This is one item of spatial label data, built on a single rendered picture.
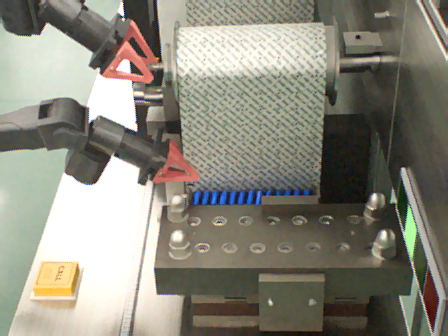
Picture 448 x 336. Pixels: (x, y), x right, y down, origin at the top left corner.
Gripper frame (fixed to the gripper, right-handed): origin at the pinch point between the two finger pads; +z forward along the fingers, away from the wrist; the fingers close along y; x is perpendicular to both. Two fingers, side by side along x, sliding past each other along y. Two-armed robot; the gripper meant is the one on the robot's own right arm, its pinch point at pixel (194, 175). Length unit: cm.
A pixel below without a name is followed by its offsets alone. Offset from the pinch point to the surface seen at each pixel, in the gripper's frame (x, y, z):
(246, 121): 14.2, 0.3, 2.4
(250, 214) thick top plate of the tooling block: 1.9, 6.8, 10.2
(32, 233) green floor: -130, -111, -11
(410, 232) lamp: 25.5, 30.1, 20.0
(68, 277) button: -23.6, 10.9, -12.4
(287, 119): 17.8, 0.3, 8.1
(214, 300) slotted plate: -8.3, 18.9, 9.0
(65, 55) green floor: -138, -266, -26
